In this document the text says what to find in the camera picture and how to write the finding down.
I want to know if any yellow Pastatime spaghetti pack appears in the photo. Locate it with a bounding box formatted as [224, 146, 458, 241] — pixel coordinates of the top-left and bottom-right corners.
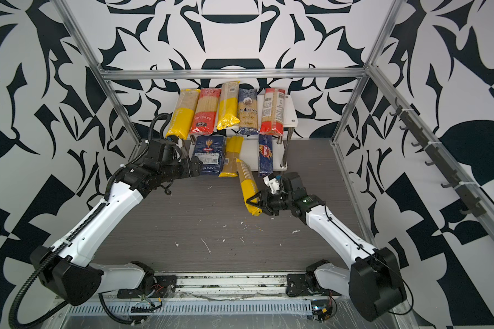
[236, 159, 262, 217]

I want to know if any dark blue pasta pack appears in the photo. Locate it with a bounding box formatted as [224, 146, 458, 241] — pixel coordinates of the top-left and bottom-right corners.
[258, 134, 273, 177]

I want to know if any blue Barilla pasta pack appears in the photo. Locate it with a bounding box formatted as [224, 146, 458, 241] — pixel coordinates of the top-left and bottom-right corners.
[193, 135, 226, 176]

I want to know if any yellow spaghetti pack underneath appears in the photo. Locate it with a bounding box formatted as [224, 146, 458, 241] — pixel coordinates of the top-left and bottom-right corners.
[166, 89, 200, 140]

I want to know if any red yellow spaghetti pack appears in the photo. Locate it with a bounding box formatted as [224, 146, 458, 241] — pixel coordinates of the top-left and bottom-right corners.
[189, 88, 221, 136]

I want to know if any small clear spaghetti pack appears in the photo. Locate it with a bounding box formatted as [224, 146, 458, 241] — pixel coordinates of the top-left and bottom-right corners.
[219, 136, 244, 178]

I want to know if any red ended spaghetti pack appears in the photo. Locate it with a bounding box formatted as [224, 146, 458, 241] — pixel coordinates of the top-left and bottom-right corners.
[259, 88, 285, 137]

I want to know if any yellow brown spaghetti pack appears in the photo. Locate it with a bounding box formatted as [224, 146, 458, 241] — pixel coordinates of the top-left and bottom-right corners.
[216, 81, 240, 130]

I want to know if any blue yellow spaghetti pack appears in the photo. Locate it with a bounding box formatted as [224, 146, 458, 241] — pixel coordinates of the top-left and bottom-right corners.
[238, 89, 258, 136]

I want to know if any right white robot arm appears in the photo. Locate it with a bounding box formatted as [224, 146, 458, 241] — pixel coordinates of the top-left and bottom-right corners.
[242, 172, 410, 322]

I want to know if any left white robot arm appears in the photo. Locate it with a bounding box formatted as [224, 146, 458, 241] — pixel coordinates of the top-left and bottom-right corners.
[30, 139, 203, 306]

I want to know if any white two-tier metal shelf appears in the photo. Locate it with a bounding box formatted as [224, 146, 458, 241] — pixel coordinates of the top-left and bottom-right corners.
[188, 95, 298, 173]

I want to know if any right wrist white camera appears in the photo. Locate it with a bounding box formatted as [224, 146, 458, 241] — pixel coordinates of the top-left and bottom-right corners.
[263, 174, 280, 195]

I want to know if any black corrugated cable conduit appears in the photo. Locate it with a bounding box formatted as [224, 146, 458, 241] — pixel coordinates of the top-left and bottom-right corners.
[7, 112, 172, 329]

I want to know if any white slotted cable duct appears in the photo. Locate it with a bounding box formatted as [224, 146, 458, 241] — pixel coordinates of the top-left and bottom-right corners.
[67, 299, 314, 317]

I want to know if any black wall hook rail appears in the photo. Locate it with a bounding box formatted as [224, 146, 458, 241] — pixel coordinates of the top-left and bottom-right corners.
[391, 99, 487, 218]

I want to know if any aluminium frame of enclosure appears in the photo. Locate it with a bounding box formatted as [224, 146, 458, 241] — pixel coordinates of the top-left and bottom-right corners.
[53, 1, 494, 241]

